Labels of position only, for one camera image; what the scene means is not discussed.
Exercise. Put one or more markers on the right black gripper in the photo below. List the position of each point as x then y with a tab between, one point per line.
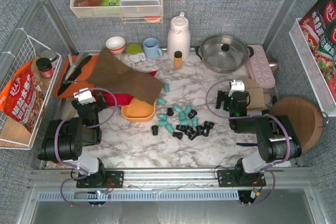
224	100

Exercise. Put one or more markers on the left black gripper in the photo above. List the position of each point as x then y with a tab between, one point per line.
92	104

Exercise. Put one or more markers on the red cloth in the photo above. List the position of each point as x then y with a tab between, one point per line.
123	95

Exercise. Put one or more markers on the brown cloth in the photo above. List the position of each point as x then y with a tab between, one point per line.
108	64

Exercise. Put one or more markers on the orange plastic storage basket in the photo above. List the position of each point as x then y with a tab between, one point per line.
138	111

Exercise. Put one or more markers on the black capsule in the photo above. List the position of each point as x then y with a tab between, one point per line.
178	135
170	112
154	129

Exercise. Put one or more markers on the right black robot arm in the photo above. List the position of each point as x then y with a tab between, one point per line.
276	139

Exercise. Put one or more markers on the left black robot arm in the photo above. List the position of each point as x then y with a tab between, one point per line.
73	135

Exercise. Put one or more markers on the white mesh right basket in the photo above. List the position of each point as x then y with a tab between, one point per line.
319	86

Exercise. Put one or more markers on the cardboard pieces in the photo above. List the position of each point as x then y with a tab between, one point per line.
256	94

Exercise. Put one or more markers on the orange cutting board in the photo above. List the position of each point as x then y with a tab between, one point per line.
81	82

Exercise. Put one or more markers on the black kitchen knife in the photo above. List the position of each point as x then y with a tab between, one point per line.
64	85

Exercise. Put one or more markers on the pink egg tray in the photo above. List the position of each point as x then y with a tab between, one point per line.
258	67

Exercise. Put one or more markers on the steel pot with lid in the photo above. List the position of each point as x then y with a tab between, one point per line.
223	53

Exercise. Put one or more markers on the red jar black lid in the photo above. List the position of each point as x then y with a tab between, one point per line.
45	67

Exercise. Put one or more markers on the orange snack bag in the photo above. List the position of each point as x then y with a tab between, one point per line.
21	99

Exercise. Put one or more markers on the glass jar silver lid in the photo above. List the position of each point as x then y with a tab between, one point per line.
50	54

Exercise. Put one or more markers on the round wooden board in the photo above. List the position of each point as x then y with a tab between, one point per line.
305	117

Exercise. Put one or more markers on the teal capsule top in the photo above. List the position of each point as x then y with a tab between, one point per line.
166	87

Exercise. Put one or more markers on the teal capsule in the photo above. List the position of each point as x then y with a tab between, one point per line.
166	87
161	101

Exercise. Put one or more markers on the white orange striped bowl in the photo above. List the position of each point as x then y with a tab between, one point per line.
116	44

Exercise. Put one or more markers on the green lid white cup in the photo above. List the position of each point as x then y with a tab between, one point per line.
135	53

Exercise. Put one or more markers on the orange spice bottle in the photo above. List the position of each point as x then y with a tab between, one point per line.
178	60

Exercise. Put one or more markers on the white thermos jug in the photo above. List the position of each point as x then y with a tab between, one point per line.
179	37

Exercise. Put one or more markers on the light blue mug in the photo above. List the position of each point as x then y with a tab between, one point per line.
152	49

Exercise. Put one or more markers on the red seasoning packets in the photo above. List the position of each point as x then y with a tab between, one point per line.
318	27

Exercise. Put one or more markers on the clear plastic containers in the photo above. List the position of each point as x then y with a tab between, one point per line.
139	8

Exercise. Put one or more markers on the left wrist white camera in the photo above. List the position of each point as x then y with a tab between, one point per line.
84	96

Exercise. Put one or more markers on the wrist white camera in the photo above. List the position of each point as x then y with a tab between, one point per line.
236	86
84	96

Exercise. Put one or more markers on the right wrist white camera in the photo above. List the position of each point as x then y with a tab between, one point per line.
236	86

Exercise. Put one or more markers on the white wire side basket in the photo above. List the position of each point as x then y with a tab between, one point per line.
13	134

